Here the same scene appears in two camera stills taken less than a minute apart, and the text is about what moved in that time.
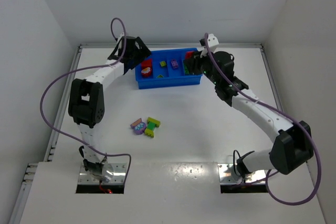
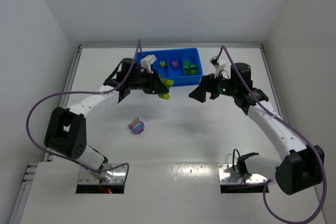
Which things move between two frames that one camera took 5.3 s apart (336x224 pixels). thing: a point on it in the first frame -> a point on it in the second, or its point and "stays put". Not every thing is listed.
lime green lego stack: [152, 124] -> [167, 83]
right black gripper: [195, 61] -> [209, 86]
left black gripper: [142, 51] -> [153, 83]
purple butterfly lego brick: [174, 64] stays put
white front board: [156, 193] stays put
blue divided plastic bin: [168, 69] stays put
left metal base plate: [118, 178] stays put
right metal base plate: [224, 177] stays put
